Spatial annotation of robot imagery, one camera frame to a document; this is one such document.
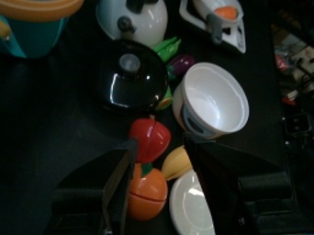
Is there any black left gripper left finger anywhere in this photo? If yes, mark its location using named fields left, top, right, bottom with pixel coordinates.
left=44, top=140, right=139, bottom=235

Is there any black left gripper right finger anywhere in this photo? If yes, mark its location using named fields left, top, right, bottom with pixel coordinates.
left=183, top=133, right=314, bottom=235

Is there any orange toy fruit green leaf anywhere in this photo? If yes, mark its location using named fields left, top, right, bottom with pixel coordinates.
left=125, top=162, right=170, bottom=222

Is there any black pot lid grey knob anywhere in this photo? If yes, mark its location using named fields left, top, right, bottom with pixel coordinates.
left=95, top=39, right=171, bottom=113

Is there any teal pot with orange lid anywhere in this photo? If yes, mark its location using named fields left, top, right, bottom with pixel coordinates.
left=0, top=0, right=85, bottom=60

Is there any white plate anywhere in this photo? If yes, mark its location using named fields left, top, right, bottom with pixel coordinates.
left=168, top=169, right=216, bottom=235

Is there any yellow toy lemon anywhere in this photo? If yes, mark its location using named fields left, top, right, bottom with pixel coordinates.
left=160, top=145, right=194, bottom=182

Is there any red toy apple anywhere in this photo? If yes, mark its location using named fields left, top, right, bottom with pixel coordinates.
left=127, top=117, right=172, bottom=163

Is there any toy corn green husk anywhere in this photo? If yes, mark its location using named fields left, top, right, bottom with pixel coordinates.
left=155, top=86, right=174, bottom=111

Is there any purple toy eggplant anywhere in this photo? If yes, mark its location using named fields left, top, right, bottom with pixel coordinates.
left=166, top=53, right=198, bottom=81

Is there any green toy pea pod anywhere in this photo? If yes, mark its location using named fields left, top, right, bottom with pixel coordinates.
left=152, top=36, right=183, bottom=63

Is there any orange toy egg yolk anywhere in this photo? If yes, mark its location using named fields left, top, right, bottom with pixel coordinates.
left=215, top=6, right=239, bottom=20

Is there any white pot with grey handles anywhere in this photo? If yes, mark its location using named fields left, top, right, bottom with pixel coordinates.
left=171, top=62, right=251, bottom=140

